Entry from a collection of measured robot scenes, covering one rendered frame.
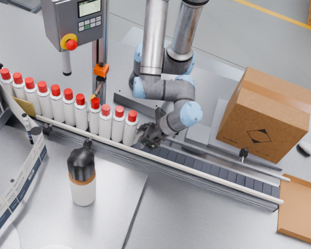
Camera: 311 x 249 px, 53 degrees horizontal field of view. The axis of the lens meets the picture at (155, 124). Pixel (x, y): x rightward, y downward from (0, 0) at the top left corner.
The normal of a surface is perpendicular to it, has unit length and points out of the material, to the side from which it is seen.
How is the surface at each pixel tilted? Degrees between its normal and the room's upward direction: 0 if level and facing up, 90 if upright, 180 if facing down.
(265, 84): 0
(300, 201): 0
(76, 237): 0
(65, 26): 90
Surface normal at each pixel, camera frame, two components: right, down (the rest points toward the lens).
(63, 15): 0.61, 0.70
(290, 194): 0.15, -0.58
